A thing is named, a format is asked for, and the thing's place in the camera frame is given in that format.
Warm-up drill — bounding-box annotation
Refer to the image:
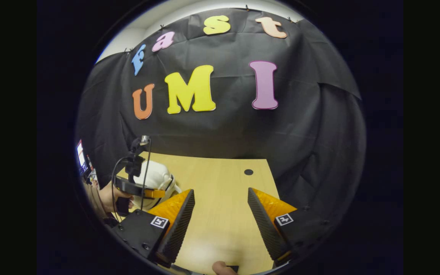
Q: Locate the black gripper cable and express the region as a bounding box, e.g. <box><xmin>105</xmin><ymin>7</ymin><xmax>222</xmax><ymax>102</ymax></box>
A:
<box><xmin>111</xmin><ymin>138</ymin><xmax>152</xmax><ymax>223</ymax></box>

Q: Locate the lit monitor screen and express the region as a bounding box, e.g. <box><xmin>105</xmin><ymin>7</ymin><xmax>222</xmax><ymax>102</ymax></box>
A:
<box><xmin>76</xmin><ymin>139</ymin><xmax>87</xmax><ymax>175</ymax></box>

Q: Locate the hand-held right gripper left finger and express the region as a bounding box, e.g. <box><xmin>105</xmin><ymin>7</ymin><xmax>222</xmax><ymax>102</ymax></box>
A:
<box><xmin>110</xmin><ymin>189</ymin><xmax>196</xmax><ymax>268</ymax></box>

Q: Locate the black backdrop cloth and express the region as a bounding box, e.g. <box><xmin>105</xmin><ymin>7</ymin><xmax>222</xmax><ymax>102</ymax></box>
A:
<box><xmin>76</xmin><ymin>8</ymin><xmax>366</xmax><ymax>245</ymax></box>

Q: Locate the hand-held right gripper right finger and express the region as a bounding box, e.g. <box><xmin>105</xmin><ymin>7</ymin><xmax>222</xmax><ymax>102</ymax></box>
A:
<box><xmin>247</xmin><ymin>187</ymin><xmax>335</xmax><ymax>267</ymax></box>

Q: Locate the white hard-shell suitcase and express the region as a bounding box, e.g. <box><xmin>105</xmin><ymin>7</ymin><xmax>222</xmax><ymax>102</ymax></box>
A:
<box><xmin>133</xmin><ymin>160</ymin><xmax>182</xmax><ymax>210</ymax></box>

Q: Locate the red and white object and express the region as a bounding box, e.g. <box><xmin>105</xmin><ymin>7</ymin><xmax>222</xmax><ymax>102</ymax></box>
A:
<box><xmin>86</xmin><ymin>154</ymin><xmax>99</xmax><ymax>184</ymax></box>

